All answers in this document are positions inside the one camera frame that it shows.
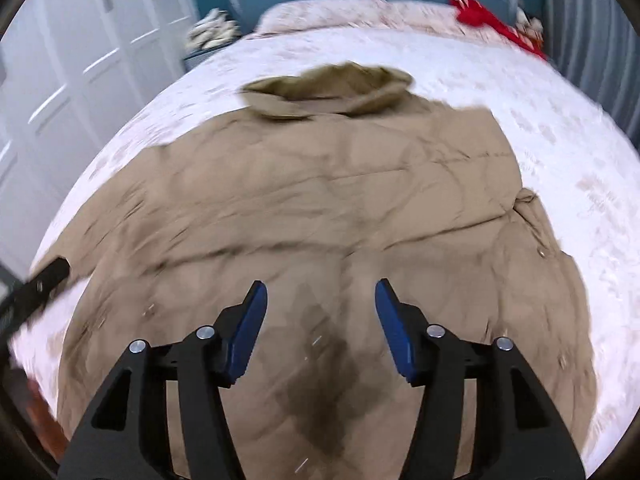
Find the tan quilted puffer coat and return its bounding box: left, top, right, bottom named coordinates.
left=49, top=64, right=597, bottom=479

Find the white panelled wardrobe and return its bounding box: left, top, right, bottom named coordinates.
left=1, top=0, right=196, bottom=276

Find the blue bedside table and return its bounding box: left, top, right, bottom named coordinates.
left=182, top=46, right=228, bottom=73

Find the pile of pale cloths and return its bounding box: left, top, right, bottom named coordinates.
left=186, top=8, right=240, bottom=52

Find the grey blue curtain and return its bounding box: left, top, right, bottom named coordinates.
left=544, top=0, right=639, bottom=146

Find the red plush toy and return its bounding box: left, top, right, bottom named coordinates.
left=448, top=0, right=547, bottom=60

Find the floral pink pillow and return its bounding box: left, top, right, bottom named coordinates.
left=254, top=0, right=508, bottom=44

